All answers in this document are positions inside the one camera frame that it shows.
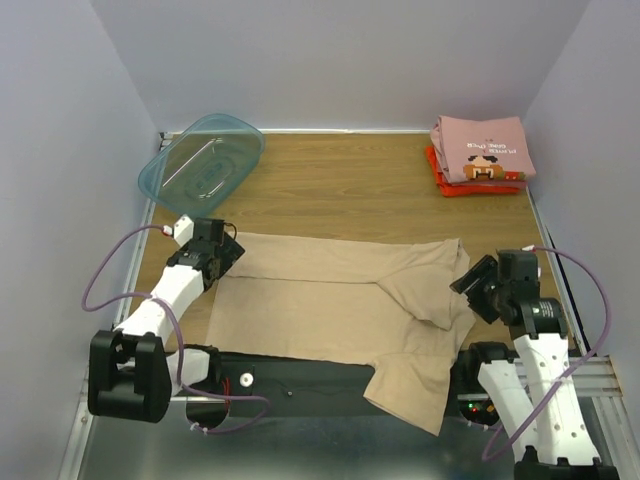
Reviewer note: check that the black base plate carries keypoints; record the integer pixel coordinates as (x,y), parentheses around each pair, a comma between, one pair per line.
(306,388)

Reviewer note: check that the red folded t shirt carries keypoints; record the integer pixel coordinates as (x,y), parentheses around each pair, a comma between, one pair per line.
(458,190)

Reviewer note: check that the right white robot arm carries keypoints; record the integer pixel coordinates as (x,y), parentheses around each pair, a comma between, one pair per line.
(530,385)

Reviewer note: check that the pink folded t shirt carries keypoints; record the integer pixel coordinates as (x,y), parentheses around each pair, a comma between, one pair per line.
(471,151)

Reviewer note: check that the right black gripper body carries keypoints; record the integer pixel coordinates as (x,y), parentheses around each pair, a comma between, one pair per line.
(473,278)

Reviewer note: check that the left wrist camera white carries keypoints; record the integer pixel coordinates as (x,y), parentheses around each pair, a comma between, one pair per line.
(181,231)

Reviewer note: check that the teal plastic bin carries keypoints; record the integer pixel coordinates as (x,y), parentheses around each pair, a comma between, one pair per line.
(200,168)

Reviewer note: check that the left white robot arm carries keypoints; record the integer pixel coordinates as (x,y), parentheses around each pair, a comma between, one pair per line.
(136,367)

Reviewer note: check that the beige t shirt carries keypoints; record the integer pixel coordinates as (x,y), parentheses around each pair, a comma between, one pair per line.
(388,306)

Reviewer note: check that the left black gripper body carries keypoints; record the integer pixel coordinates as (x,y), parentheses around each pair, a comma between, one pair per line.
(228,254)

